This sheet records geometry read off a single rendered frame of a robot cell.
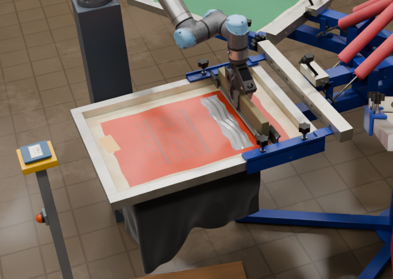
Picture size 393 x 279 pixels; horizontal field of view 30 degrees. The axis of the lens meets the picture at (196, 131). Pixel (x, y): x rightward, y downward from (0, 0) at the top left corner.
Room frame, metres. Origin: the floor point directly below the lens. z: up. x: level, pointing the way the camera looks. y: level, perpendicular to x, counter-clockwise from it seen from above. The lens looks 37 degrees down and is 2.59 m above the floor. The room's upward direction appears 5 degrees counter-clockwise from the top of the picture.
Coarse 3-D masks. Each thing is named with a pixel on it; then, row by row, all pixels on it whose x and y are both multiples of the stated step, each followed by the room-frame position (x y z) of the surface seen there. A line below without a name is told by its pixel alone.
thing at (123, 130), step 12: (204, 96) 2.40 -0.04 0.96; (252, 96) 2.37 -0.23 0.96; (156, 108) 2.35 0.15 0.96; (168, 108) 2.34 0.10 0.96; (180, 108) 2.33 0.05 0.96; (192, 108) 2.33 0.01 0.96; (204, 108) 2.32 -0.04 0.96; (228, 108) 2.30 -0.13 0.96; (108, 120) 2.29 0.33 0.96; (120, 120) 2.29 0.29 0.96; (132, 120) 2.28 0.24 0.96; (204, 120) 2.24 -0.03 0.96; (108, 132) 2.22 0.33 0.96; (120, 132) 2.21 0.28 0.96; (132, 132) 2.20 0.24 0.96; (120, 144) 2.13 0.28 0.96; (132, 144) 2.13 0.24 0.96
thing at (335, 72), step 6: (342, 66) 2.40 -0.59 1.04; (330, 72) 2.37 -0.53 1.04; (336, 72) 2.36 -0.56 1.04; (342, 72) 2.36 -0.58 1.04; (348, 72) 2.36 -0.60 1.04; (306, 78) 2.34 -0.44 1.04; (330, 78) 2.33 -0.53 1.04; (336, 78) 2.33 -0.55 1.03; (342, 78) 2.34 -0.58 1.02; (348, 78) 2.35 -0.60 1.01; (312, 84) 2.30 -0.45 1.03; (336, 84) 2.34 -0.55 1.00; (342, 84) 2.34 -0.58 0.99; (318, 90) 2.31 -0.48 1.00
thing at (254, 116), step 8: (224, 72) 2.40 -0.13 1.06; (224, 80) 2.37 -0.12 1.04; (224, 88) 2.38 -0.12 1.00; (240, 88) 2.28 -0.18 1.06; (240, 96) 2.23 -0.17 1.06; (240, 104) 2.22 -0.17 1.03; (248, 104) 2.17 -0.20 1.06; (248, 112) 2.16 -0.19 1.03; (256, 112) 2.12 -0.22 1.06; (248, 120) 2.16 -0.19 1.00; (256, 120) 2.09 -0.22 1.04; (264, 120) 2.06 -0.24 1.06; (256, 128) 2.09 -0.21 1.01; (264, 128) 2.05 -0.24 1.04
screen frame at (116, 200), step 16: (208, 80) 2.48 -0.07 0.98; (272, 80) 2.42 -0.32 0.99; (128, 96) 2.40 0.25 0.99; (144, 96) 2.39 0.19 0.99; (160, 96) 2.41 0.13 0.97; (272, 96) 2.34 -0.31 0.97; (80, 112) 2.31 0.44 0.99; (96, 112) 2.33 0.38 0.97; (288, 112) 2.21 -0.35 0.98; (80, 128) 2.21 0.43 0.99; (96, 160) 2.01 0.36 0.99; (240, 160) 1.94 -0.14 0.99; (176, 176) 1.89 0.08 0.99; (192, 176) 1.88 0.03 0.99; (208, 176) 1.89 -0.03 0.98; (224, 176) 1.91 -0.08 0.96; (112, 192) 1.83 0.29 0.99; (128, 192) 1.83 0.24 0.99; (144, 192) 1.82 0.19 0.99; (160, 192) 1.84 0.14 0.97; (112, 208) 1.78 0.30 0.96
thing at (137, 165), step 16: (208, 128) 2.19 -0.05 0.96; (240, 128) 2.17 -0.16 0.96; (144, 144) 2.12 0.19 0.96; (224, 144) 2.08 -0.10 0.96; (256, 144) 2.07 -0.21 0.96; (128, 160) 2.04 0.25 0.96; (144, 160) 2.03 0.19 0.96; (192, 160) 2.01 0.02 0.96; (208, 160) 2.00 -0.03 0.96; (128, 176) 1.95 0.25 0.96; (144, 176) 1.94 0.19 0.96; (160, 176) 1.94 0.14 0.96
